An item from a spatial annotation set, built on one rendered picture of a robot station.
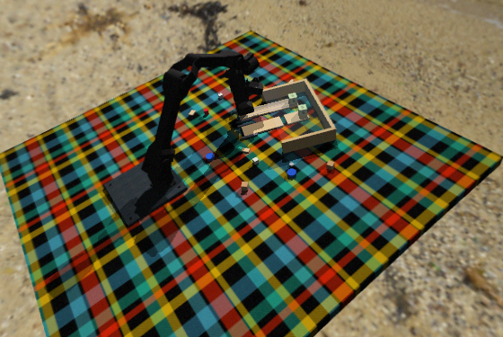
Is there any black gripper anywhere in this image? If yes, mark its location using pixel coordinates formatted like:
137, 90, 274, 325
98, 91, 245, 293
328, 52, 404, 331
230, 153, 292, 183
229, 82, 254, 116

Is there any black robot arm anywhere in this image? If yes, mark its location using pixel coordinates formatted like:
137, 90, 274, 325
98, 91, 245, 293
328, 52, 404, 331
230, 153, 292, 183
141, 49, 263, 194

